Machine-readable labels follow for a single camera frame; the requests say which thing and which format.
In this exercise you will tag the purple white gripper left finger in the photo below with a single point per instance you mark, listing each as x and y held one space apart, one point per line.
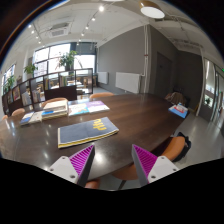
75 168

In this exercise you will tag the small white radiator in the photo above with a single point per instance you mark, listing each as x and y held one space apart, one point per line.
103 77

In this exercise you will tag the orange chair far right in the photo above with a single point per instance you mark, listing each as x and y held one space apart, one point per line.
99 95

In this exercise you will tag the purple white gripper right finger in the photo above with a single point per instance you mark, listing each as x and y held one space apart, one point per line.
149 167

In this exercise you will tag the dark grey door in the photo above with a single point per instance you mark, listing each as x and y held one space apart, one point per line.
163 75

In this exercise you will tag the green potted plant left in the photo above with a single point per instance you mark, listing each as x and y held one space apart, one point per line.
29 70

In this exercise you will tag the blue book far left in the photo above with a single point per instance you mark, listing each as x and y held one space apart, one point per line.
26 118

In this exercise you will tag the blue red book right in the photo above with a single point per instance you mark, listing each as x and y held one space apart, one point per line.
179 110

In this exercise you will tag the green potted plant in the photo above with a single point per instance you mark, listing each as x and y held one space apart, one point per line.
67 60
29 70

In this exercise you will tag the orange chair far left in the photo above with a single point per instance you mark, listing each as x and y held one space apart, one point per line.
18 111

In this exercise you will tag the orange chair far centre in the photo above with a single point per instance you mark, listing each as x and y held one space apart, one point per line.
52 100

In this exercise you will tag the brown armchair by wall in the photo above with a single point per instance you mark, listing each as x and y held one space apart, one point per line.
176 98

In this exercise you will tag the white wall radiator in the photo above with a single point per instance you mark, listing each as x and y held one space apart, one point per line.
128 81

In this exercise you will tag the ceiling air conditioner vent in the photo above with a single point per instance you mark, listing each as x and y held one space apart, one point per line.
58 30

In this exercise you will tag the orange chair near right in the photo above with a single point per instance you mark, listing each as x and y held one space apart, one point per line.
171 148

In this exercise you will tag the green potted plant centre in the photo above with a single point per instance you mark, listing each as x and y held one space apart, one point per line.
67 60

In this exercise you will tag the orange chair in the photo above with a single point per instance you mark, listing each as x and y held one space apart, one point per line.
52 100
125 174
99 95
171 148
18 111

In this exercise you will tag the white booklet left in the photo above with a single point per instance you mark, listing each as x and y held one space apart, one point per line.
36 117

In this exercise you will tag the black open bookshelf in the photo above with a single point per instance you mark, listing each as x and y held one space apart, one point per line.
33 92

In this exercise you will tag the orange chair near bottom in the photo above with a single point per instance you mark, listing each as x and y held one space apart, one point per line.
125 174

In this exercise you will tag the round white ceiling lamp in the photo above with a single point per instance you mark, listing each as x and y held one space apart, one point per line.
151 9

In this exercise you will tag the white purple magazine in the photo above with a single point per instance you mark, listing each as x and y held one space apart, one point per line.
97 106

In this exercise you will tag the folded grey yellow towel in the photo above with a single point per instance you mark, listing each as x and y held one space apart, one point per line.
84 132

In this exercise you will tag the stack of books centre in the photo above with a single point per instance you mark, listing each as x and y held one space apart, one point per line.
55 109

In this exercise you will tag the magazine with colourful cover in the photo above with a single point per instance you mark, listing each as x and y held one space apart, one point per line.
78 109

